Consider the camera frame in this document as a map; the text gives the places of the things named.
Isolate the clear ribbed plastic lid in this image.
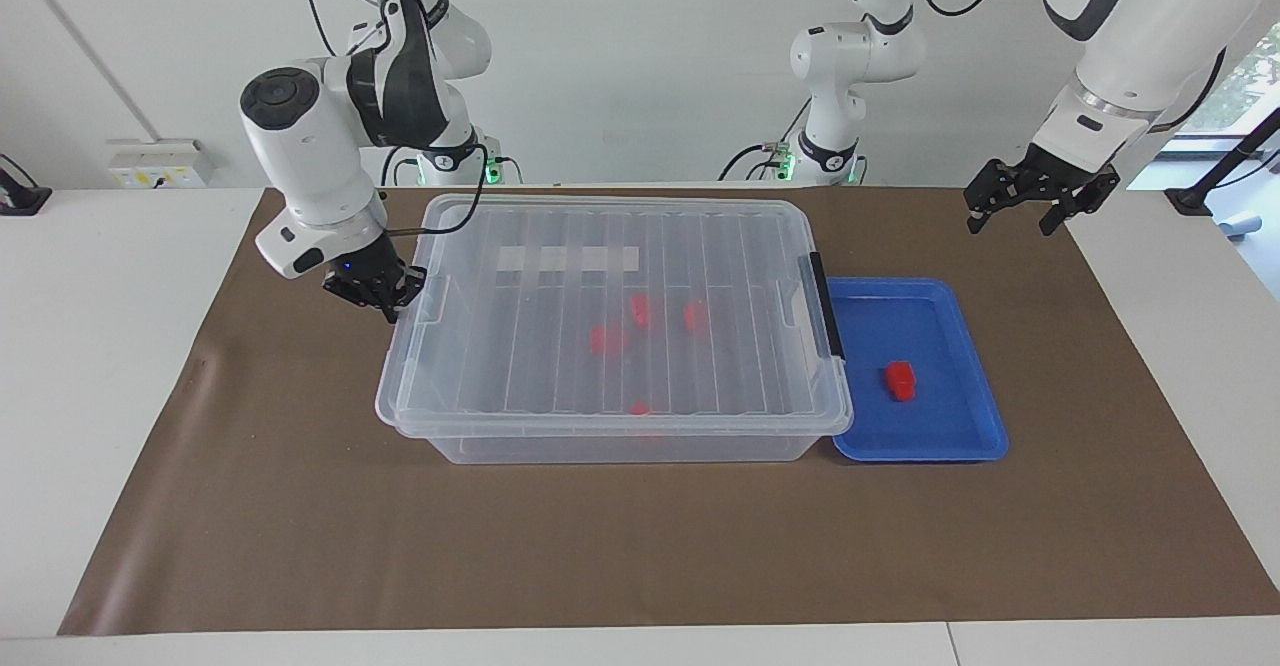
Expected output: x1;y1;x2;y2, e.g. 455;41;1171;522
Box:
375;194;854;439

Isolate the white power strip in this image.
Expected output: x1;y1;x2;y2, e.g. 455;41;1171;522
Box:
108;139;216;190

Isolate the brown paper mat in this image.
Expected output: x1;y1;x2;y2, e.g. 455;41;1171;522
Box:
58;186;1280;637

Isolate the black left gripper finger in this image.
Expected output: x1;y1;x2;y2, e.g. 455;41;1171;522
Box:
963;161;1011;235
1040;174;1121;237

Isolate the black box latch handle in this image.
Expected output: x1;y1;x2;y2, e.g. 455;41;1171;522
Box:
806;252;846;361

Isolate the blue plastic tray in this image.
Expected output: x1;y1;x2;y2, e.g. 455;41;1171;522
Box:
825;277;1009;463

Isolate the clear plastic storage box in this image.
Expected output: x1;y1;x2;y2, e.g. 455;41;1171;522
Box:
380;201;854;465

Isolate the black base cable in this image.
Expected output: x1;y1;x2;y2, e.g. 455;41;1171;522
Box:
720;101;813;183
381;144;423;187

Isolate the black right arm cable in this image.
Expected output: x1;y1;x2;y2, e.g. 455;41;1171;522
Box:
298;0;490;237

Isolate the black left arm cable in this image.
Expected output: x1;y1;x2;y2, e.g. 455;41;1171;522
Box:
905;0;1227;133

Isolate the black stand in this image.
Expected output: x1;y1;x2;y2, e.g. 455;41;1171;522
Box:
1165;106;1280;217

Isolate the white label strip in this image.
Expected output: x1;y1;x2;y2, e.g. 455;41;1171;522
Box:
497;246;641;273

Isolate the window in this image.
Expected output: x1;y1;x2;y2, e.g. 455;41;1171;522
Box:
1175;24;1280;139

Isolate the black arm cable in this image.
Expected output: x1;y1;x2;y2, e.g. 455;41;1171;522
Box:
298;0;490;237
905;0;1227;133

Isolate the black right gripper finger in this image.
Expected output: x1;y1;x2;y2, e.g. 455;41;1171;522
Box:
385;266;429;325
325;286;386;317

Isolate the black bracket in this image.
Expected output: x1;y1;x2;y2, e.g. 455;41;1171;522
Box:
0;153;53;217

